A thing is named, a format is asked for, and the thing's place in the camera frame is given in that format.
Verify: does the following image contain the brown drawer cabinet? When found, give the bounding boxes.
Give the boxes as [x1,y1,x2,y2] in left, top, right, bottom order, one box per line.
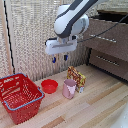
[82,9,128,82]

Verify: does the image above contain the yellow red snack packet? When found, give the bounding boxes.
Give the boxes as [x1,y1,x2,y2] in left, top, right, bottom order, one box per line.
[66,65,87,94]

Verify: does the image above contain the silver drawer handle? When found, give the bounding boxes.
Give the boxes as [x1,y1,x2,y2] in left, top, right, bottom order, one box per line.
[95,54,121,67]
[89,33,118,44]

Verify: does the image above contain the beige woven folding screen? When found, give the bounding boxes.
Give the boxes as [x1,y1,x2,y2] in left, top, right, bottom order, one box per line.
[0,0,101,82]

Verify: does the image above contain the pink mug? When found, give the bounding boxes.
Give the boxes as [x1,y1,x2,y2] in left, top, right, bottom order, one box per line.
[62,78,77,100]

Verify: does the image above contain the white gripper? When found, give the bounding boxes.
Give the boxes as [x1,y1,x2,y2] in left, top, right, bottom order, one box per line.
[44,35,79,64]

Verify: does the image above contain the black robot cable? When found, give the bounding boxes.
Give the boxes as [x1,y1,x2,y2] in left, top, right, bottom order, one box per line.
[77,13,128,44]

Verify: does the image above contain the orange-red bowl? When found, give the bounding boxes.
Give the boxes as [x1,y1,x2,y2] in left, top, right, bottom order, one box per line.
[40,78,59,95]

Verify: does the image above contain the red plastic shopping basket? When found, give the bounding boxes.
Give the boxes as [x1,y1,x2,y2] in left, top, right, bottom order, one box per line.
[0,72,46,126]

